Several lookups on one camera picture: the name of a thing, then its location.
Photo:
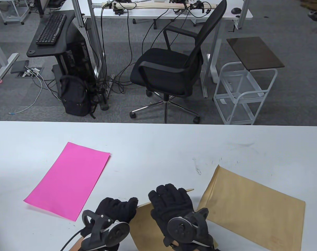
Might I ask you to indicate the person's left hand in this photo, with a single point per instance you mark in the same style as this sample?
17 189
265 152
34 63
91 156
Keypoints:
116 209

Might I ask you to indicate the person's right hand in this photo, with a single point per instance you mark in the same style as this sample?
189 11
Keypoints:
171 201

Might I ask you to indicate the brown A4 envelope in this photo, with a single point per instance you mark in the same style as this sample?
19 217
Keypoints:
252 209
145 230

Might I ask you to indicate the pink paper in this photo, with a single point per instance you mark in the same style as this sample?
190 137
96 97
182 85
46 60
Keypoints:
69 177

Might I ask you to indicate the person's left forearm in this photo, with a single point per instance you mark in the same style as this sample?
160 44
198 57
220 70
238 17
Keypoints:
76 247

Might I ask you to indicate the black backpack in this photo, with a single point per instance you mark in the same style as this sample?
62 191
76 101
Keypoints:
73 100

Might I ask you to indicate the black office chair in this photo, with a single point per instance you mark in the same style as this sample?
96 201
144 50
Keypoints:
163 68

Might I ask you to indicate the floor socket box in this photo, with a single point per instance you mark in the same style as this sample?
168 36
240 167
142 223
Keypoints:
30 73

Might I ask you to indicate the black computer tower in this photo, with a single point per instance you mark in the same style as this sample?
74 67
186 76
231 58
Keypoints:
80 52

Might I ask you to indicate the white cart with brown top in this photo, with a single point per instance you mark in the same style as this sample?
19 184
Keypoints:
255 52

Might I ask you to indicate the dark grey floor plate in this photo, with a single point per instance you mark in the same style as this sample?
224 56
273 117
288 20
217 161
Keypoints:
18 66

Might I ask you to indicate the black side desk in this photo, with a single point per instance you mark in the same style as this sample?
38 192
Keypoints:
35 51

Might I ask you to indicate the white desk leg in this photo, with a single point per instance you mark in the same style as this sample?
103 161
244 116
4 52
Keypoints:
7 64

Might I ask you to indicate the black keyboard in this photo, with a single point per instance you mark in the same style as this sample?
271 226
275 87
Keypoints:
50 30

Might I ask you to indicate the white office desk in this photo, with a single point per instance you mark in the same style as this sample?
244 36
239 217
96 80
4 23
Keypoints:
226 14

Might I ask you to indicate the black clamp device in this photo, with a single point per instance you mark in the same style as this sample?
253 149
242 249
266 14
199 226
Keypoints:
118 11

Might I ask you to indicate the black computer mouse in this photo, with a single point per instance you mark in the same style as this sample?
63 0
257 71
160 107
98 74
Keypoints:
236 10

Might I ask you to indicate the white metal trolley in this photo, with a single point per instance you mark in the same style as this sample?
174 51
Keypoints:
15 18

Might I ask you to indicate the dark shoe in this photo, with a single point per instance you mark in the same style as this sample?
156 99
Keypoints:
315 16

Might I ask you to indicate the aluminium frame post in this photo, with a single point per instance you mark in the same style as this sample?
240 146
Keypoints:
95 34
77 13
242 13

